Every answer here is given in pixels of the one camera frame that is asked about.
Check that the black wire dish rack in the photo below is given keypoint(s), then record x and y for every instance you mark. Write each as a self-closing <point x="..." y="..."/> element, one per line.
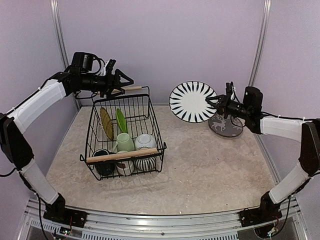
<point x="141" y="119"/>

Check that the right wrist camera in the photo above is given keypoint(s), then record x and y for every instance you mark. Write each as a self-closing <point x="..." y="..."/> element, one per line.
<point x="230" y="92"/>

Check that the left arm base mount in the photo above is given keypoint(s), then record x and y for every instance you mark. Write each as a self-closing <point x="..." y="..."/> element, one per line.
<point x="59" y="213"/>

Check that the white brown cup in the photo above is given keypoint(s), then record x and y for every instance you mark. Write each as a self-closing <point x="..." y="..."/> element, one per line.
<point x="125" y="167"/>

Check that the bright green plate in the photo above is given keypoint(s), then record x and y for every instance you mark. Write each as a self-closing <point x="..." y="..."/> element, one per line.
<point x="121" y="121"/>

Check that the white ceramic bowl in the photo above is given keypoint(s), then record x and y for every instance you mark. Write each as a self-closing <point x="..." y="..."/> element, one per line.
<point x="145" y="141"/>

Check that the black white striped bowl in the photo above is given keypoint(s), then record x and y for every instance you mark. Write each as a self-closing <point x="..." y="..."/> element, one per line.
<point x="146" y="164"/>

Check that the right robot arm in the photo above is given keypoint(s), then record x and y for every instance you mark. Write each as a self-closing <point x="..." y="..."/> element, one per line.
<point x="305" y="132"/>

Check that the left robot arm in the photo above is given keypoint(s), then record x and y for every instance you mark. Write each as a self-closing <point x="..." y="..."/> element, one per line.
<point x="85" y="73"/>

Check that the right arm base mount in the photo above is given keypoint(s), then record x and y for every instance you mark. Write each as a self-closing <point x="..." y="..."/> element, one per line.
<point x="267" y="211"/>

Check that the aluminium front rail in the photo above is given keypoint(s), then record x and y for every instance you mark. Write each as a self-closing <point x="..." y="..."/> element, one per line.
<point x="101" y="225"/>

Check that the black white striped plate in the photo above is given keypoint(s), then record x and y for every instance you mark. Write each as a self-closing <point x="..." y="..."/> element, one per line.
<point x="187" y="101"/>

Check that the yellow patterned plate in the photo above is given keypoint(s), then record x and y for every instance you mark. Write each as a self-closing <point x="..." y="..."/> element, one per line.
<point x="106" y="123"/>

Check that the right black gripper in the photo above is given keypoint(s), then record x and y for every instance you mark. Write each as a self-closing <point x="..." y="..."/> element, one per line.
<point x="222" y="106"/>

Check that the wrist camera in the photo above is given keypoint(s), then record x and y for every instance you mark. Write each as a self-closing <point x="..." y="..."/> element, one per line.
<point x="230" y="92"/>
<point x="108" y="67"/>

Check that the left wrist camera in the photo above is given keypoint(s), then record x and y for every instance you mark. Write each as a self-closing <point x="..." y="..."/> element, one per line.
<point x="108" y="67"/>

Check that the grey reindeer plate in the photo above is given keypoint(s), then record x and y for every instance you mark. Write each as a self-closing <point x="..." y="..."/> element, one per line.
<point x="229" y="127"/>

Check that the dark green mug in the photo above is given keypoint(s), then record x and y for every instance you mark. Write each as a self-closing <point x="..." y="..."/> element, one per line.
<point x="104" y="169"/>

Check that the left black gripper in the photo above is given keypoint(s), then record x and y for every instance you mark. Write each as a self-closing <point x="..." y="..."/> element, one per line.
<point x="110" y="85"/>

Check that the right aluminium corner post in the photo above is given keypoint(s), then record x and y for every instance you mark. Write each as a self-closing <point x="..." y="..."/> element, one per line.
<point x="267" y="5"/>

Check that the light green mug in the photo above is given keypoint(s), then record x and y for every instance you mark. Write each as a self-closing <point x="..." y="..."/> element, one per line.
<point x="124" y="142"/>

